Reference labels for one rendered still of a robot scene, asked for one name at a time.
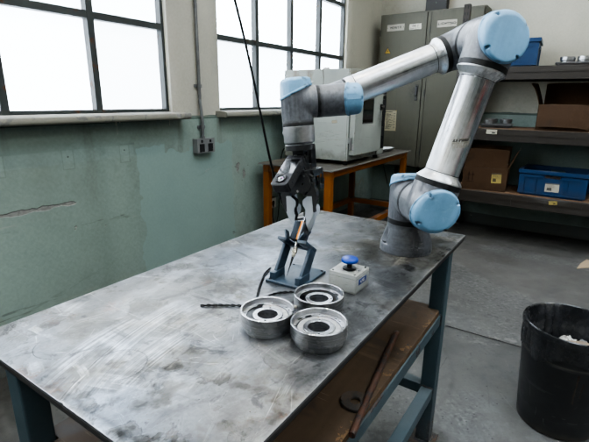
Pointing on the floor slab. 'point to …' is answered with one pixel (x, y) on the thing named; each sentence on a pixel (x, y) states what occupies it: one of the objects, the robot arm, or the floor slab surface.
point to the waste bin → (555, 371)
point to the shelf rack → (563, 73)
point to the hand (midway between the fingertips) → (301, 226)
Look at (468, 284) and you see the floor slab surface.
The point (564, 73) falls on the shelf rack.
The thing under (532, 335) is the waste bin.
